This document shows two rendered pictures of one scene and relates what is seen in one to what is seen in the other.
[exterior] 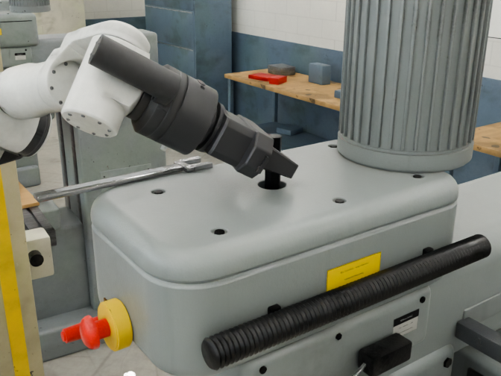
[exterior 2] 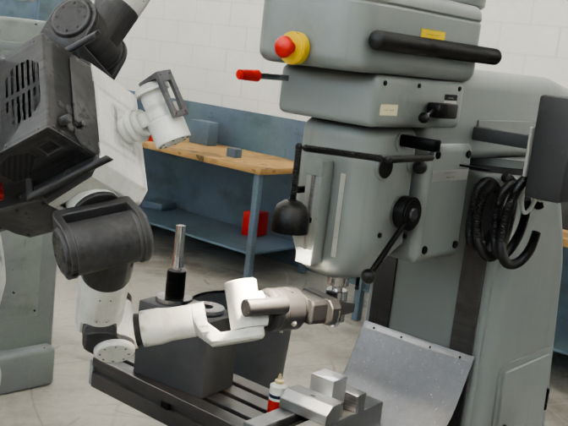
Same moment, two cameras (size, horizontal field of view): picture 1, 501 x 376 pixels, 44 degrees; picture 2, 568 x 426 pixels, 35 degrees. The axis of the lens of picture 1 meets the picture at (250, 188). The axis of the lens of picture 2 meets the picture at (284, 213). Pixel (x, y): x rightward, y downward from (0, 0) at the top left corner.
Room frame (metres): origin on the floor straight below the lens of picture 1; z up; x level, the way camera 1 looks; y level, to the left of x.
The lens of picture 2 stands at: (-0.98, 0.59, 1.76)
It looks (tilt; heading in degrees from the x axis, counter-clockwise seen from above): 10 degrees down; 344
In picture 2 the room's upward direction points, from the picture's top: 7 degrees clockwise
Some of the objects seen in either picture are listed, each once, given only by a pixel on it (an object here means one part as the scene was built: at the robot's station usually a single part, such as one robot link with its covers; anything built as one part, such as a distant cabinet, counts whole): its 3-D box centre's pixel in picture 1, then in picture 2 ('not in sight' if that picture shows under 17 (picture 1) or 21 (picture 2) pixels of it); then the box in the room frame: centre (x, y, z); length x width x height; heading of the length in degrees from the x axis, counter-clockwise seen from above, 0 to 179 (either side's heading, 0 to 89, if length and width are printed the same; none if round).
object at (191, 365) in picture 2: not in sight; (186, 341); (1.08, 0.23, 1.03); 0.22 x 0.12 x 0.20; 41
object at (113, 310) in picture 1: (115, 324); (294, 47); (0.63, 0.16, 1.76); 0.06 x 0.02 x 0.06; 35
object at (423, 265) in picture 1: (364, 289); (439, 49); (0.66, -0.14, 1.79); 0.45 x 0.04 x 0.04; 125
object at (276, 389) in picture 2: not in sight; (277, 396); (0.85, 0.05, 0.99); 0.04 x 0.04 x 0.11
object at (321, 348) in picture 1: (293, 312); (374, 96); (0.79, -0.06, 1.68); 0.34 x 0.24 x 0.10; 125
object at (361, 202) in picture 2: not in sight; (350, 196); (0.76, -0.03, 1.47); 0.21 x 0.19 x 0.32; 35
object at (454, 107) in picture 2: (369, 362); (434, 112); (0.69, -0.16, 1.66); 0.12 x 0.04 x 0.04; 125
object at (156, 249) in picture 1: (279, 236); (374, 32); (0.77, -0.04, 1.81); 0.47 x 0.26 x 0.16; 125
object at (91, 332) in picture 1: (95, 330); (286, 46); (0.62, 0.18, 1.76); 0.04 x 0.03 x 0.04; 35
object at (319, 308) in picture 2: not in sight; (300, 308); (0.73, 0.06, 1.23); 0.13 x 0.12 x 0.10; 21
